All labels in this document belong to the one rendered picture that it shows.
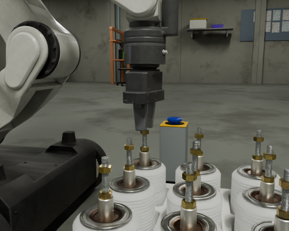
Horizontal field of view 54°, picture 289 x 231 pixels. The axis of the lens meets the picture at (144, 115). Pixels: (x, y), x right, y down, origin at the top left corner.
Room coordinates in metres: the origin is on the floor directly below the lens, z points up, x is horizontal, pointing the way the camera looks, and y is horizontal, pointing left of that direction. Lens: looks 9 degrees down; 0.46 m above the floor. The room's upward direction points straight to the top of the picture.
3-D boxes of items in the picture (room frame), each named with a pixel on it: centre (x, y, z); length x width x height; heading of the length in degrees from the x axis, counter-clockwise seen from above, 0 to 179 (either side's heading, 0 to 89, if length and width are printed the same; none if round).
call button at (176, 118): (0.77, -0.08, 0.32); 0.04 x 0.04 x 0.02
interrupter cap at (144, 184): (0.50, 0.03, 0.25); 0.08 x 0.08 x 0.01
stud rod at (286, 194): (0.33, -0.17, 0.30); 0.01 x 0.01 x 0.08
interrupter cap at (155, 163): (0.61, 0.00, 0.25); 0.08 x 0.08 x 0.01
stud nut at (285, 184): (0.33, -0.17, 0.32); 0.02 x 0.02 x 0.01; 51
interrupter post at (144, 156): (0.61, 0.00, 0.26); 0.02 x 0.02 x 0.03
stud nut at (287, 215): (0.33, -0.17, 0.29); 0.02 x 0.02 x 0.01; 51
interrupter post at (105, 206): (0.38, 0.06, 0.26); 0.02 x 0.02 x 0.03
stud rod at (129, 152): (0.50, 0.03, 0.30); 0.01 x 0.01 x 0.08
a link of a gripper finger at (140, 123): (0.59, 0.01, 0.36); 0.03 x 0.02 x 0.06; 63
